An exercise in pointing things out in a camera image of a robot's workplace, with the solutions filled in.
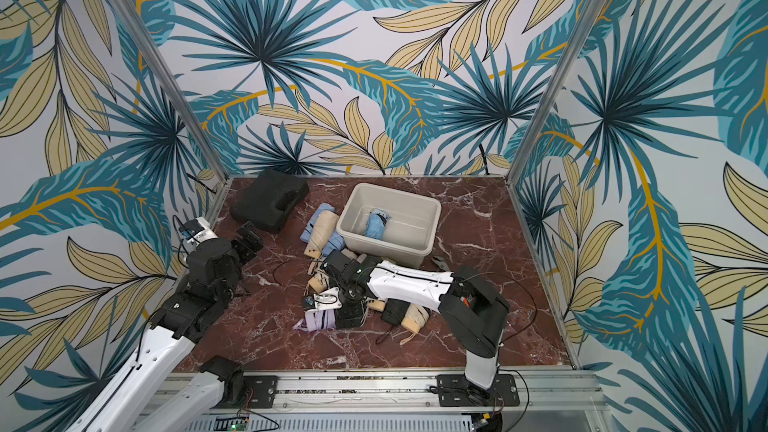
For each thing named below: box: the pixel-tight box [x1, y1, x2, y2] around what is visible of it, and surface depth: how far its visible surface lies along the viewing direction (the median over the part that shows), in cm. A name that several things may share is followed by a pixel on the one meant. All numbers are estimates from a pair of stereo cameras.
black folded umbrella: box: [375, 298, 410, 345], surface depth 85 cm
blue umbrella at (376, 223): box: [365, 208, 391, 240], surface depth 103 cm
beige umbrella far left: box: [304, 210, 339, 259], surface depth 99 cm
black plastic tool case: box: [230, 170, 309, 233], surface depth 109 cm
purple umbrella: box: [293, 308, 337, 332], surface depth 83 cm
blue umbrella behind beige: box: [322, 230, 346, 259], surface depth 99 cm
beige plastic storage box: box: [336, 182, 442, 268], surface depth 100 cm
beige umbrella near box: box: [308, 261, 329, 293], surface depth 92 cm
